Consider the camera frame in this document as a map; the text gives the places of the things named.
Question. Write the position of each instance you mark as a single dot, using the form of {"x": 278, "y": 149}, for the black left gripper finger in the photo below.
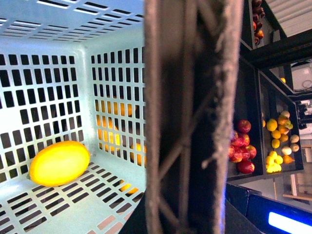
{"x": 247, "y": 211}

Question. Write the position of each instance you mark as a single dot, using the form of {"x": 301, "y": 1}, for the yellow lemon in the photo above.
{"x": 59, "y": 163}

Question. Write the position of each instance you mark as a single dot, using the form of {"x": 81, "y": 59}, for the light blue plastic basket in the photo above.
{"x": 71, "y": 70}

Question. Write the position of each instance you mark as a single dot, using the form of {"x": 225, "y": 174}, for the black lemon crate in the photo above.
{"x": 281, "y": 142}

